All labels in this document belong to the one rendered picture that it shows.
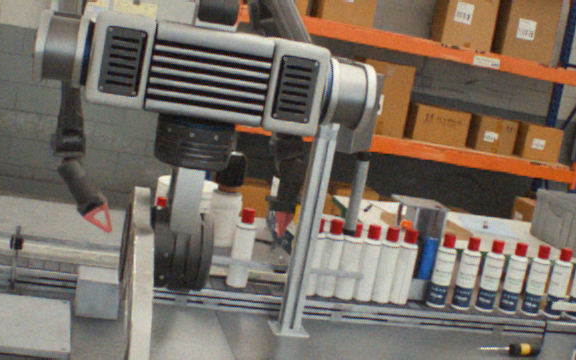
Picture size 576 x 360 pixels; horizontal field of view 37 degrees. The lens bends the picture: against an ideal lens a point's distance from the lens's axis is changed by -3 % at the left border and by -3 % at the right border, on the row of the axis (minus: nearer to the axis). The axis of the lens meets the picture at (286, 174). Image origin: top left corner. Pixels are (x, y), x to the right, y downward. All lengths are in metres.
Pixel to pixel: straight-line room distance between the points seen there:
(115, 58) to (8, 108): 5.17
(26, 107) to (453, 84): 3.27
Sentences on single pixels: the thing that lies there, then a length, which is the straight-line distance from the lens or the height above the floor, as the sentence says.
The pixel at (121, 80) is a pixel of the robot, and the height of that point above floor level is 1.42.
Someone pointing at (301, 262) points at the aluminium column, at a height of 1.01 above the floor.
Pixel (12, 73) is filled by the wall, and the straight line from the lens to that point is 6.59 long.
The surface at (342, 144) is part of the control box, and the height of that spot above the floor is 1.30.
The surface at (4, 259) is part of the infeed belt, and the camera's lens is 2.24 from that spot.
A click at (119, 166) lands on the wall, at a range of 6.65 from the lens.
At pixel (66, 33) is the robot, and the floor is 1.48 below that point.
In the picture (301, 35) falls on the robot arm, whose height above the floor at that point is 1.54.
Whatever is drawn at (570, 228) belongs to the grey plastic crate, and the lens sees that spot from 4.02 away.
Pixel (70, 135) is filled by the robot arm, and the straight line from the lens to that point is 2.13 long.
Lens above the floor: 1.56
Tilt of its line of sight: 10 degrees down
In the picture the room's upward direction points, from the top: 11 degrees clockwise
